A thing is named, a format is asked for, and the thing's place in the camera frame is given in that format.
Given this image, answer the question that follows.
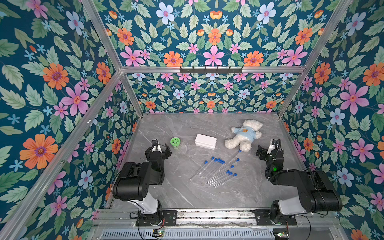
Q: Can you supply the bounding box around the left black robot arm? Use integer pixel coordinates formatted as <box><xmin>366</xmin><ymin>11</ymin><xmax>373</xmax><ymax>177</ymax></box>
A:
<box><xmin>112</xmin><ymin>140</ymin><xmax>172</xmax><ymax>215</ymax></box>

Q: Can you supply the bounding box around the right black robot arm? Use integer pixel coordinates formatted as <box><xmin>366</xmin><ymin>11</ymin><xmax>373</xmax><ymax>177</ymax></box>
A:
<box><xmin>256</xmin><ymin>139</ymin><xmax>343</xmax><ymax>225</ymax></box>

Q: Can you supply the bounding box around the test tube group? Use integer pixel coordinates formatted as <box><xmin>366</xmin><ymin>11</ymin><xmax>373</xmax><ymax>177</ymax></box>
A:
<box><xmin>206</xmin><ymin>171</ymin><xmax>232</xmax><ymax>185</ymax></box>
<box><xmin>207</xmin><ymin>171</ymin><xmax>233</xmax><ymax>185</ymax></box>
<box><xmin>214</xmin><ymin>173</ymin><xmax>238</xmax><ymax>188</ymax></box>

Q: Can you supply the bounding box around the green lidded small jar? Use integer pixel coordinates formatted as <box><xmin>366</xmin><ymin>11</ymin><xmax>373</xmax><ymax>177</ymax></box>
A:
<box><xmin>170</xmin><ymin>137</ymin><xmax>181</xmax><ymax>149</ymax></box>

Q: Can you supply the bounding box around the white teddy bear blue shirt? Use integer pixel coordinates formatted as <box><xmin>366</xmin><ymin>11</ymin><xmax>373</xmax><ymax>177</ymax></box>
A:
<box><xmin>224</xmin><ymin>120</ymin><xmax>263</xmax><ymax>152</ymax></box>

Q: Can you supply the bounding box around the white rectangular plastic box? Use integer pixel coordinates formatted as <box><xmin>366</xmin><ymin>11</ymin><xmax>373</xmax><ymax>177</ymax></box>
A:
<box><xmin>195</xmin><ymin>134</ymin><xmax>217</xmax><ymax>150</ymax></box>

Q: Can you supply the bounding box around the white ventilation grille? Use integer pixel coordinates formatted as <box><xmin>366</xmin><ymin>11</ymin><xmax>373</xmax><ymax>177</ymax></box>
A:
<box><xmin>101</xmin><ymin>229</ymin><xmax>275</xmax><ymax>240</ymax></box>

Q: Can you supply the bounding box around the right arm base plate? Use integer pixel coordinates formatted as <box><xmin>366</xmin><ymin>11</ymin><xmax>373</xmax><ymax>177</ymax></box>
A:
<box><xmin>252</xmin><ymin>210</ymin><xmax>297</xmax><ymax>226</ymax></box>

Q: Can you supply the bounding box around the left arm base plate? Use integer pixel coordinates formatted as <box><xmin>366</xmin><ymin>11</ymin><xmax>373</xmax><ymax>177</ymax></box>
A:
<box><xmin>136</xmin><ymin>210</ymin><xmax>178</xmax><ymax>227</ymax></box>

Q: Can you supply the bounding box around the black hook rail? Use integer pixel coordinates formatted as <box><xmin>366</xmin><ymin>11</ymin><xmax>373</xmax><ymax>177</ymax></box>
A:
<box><xmin>179</xmin><ymin>67</ymin><xmax>243</xmax><ymax>75</ymax></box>

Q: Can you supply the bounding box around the aluminium front rail frame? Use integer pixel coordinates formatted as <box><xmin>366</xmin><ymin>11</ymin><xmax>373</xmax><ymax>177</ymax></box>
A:
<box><xmin>93</xmin><ymin>208</ymin><xmax>342</xmax><ymax>229</ymax></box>

